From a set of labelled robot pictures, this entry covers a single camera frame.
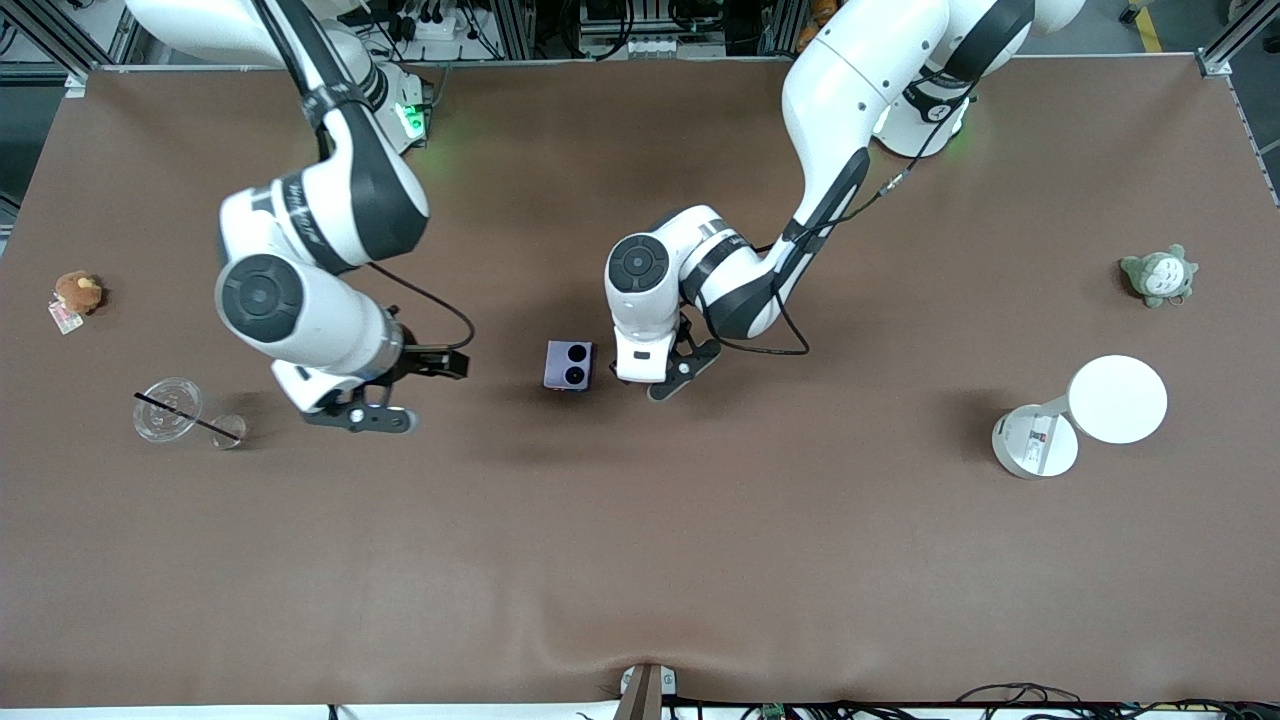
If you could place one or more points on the grey green totoro plush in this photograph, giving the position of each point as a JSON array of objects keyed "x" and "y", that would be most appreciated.
[{"x": 1160, "y": 278}]

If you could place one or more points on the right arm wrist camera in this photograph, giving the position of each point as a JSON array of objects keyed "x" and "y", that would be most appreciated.
[{"x": 385, "y": 420}]

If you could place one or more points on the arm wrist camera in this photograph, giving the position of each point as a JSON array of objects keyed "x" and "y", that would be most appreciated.
[
  {"x": 668, "y": 385},
  {"x": 385, "y": 420}
]

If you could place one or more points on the lilac flip phone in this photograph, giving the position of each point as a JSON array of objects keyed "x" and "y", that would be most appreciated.
[{"x": 560, "y": 375}]

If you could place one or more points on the brown table mat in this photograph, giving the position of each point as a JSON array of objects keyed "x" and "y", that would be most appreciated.
[{"x": 640, "y": 550}]

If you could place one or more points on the white desk lamp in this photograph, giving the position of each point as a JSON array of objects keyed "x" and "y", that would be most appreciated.
[{"x": 1118, "y": 398}]

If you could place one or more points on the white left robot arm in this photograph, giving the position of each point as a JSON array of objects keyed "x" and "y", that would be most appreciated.
[{"x": 850, "y": 90}]

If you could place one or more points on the brown plush toy with tag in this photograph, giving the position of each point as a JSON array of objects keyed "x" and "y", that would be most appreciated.
[{"x": 78, "y": 293}]

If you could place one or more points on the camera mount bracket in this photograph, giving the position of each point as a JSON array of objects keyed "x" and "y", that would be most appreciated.
[{"x": 645, "y": 695}]

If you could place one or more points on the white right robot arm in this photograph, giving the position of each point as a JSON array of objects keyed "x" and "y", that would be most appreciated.
[{"x": 270, "y": 300}]

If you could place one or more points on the long white power strip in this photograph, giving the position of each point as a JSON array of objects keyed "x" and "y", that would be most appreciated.
[{"x": 650, "y": 46}]

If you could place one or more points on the black straw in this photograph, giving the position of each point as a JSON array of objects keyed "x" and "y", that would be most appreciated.
[{"x": 185, "y": 415}]

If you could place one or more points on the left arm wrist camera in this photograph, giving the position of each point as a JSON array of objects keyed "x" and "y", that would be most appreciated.
[{"x": 668, "y": 385}]

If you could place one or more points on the small clear plastic cup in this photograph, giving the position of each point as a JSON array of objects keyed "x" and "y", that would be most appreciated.
[{"x": 232, "y": 424}]

